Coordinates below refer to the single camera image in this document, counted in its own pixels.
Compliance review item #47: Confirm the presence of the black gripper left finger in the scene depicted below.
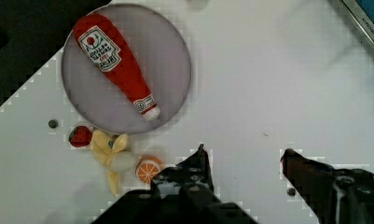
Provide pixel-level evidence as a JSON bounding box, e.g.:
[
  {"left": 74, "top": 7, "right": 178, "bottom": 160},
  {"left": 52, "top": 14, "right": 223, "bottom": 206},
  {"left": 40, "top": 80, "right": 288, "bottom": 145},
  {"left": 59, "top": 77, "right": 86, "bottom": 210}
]
[{"left": 150, "top": 144, "right": 214, "bottom": 198}]

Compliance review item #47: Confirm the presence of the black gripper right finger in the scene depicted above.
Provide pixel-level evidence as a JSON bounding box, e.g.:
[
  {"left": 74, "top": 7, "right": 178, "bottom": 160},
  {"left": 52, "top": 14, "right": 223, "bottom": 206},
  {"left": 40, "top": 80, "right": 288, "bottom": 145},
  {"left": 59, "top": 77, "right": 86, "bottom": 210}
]
[{"left": 281, "top": 148, "right": 374, "bottom": 224}]

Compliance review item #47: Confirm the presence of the orange slice toy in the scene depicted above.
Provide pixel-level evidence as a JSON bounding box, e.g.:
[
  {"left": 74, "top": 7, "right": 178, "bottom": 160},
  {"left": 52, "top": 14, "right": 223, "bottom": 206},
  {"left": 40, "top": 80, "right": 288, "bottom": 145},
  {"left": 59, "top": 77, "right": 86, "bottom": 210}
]
[{"left": 135, "top": 156, "right": 162, "bottom": 184}]

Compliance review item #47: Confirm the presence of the yellow plush peeled banana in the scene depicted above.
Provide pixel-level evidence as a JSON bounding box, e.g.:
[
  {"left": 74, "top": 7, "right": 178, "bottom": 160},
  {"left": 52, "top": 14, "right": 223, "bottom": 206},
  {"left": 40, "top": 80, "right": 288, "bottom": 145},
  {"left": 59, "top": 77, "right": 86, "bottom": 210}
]
[{"left": 90, "top": 130, "right": 141, "bottom": 196}]

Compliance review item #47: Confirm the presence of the red toy strawberry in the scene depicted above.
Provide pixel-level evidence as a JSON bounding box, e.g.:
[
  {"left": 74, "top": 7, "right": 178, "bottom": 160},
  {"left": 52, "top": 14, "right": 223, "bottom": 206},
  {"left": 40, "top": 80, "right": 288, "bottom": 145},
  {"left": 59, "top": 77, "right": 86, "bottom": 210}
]
[{"left": 68, "top": 126, "right": 92, "bottom": 147}]

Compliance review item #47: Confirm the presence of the grey round plate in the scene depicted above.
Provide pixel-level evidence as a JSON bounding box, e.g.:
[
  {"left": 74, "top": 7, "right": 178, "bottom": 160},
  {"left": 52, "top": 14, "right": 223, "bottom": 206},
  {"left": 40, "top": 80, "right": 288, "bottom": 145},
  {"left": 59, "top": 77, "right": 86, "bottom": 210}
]
[{"left": 62, "top": 4, "right": 192, "bottom": 134}]

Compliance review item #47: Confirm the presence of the red plush ketchup bottle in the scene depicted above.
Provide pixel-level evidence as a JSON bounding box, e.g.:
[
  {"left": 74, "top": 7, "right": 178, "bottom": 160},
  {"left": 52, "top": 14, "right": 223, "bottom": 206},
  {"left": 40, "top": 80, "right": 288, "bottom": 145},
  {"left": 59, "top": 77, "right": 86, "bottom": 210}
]
[{"left": 73, "top": 14, "right": 160, "bottom": 120}]

